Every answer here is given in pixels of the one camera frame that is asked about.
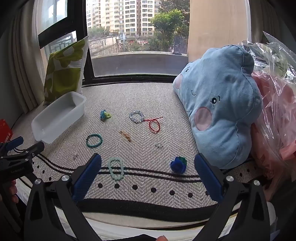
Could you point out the beige curtain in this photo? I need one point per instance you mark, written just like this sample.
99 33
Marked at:
25 69

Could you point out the person's left hand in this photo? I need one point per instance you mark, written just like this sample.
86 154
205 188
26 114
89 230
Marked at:
11 191

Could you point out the white plastic bin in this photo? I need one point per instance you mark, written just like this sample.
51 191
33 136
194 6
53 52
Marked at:
57 115

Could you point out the red box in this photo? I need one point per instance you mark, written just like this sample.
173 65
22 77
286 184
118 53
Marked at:
5 131

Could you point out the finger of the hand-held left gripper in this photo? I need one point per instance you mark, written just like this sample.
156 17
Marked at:
15 142
34 148

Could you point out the green and white pillow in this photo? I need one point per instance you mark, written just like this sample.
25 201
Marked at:
64 74

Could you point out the black window frame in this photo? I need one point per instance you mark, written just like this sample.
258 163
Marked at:
76 18

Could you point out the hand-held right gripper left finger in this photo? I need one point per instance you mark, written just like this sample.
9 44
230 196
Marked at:
87 176

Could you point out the white mattress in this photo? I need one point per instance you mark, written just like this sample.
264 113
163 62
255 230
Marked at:
115 228

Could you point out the blue cloud plush pillow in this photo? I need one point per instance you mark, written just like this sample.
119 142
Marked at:
222 104

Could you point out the herringbone woven mat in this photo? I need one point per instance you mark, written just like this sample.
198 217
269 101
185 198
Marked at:
138 97

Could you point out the gold hair clip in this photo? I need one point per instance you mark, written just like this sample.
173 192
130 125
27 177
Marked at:
126 136

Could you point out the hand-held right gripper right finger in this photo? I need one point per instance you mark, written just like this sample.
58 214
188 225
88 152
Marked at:
208 178

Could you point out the small silver earring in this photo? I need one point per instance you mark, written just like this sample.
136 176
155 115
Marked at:
75 156

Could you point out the person's right hand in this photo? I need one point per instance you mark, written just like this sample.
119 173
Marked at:
161 238

